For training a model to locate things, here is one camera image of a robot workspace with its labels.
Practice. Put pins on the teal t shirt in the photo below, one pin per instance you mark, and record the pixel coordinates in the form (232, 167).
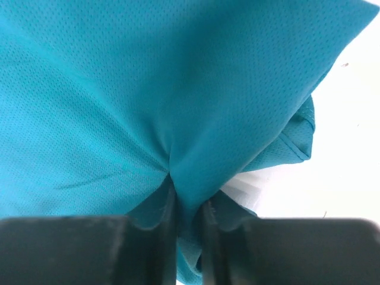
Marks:
(102, 100)

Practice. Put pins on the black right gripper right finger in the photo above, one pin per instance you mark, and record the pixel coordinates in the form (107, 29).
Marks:
(241, 248)

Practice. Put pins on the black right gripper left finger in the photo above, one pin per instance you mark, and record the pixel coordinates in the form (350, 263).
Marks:
(137, 248)

